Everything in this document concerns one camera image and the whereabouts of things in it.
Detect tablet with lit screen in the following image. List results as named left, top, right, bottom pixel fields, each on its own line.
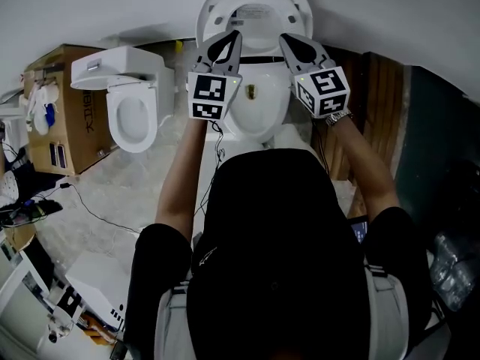
left=347, top=217, right=371, bottom=245

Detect brown cardboard box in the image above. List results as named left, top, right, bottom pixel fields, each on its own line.
left=22, top=43, right=122, bottom=176

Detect wrapped pack of plastic bottles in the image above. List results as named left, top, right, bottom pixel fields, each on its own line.
left=428, top=229, right=480, bottom=314

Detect silver wristwatch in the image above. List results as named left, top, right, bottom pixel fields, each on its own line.
left=324, top=109, right=355, bottom=128

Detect person's black shirt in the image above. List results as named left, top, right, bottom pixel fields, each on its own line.
left=122, top=205, right=433, bottom=360

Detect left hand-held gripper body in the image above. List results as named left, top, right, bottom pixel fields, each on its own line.
left=186, top=61, right=244, bottom=122

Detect white plastic bags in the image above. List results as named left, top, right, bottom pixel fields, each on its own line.
left=25, top=82, right=61, bottom=137

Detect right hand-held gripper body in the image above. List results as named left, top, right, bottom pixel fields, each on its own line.
left=288, top=58, right=352, bottom=120

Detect person's black cap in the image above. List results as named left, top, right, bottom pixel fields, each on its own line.
left=185, top=148, right=373, bottom=360

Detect white toilet with closed seat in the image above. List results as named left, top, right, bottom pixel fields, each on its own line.
left=70, top=45, right=176, bottom=154

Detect brown wooden panel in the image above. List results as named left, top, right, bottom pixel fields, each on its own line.
left=310, top=44, right=409, bottom=219

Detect dark green panel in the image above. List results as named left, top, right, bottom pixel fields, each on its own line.
left=391, top=64, right=480, bottom=239

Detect white furniture frame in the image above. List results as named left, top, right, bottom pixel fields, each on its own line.
left=0, top=248, right=52, bottom=360

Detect white printed carton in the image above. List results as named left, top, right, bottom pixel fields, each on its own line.
left=64, top=252, right=131, bottom=334

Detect person's left forearm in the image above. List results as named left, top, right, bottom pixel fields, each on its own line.
left=154, top=116, right=209, bottom=242

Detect person's right forearm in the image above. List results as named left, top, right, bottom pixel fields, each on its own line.
left=326, top=115, right=401, bottom=218

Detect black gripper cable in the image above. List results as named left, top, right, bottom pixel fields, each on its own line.
left=193, top=119, right=227, bottom=218

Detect black power strip with plugs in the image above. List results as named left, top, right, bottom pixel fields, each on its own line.
left=0, top=196, right=65, bottom=229

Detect white toilet bowl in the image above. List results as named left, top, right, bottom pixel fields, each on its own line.
left=223, top=55, right=293, bottom=144

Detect black floor cable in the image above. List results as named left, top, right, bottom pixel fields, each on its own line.
left=58, top=181, right=142, bottom=236

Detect grey harness strap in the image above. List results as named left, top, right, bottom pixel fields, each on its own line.
left=364, top=262, right=410, bottom=360
left=153, top=281, right=189, bottom=360

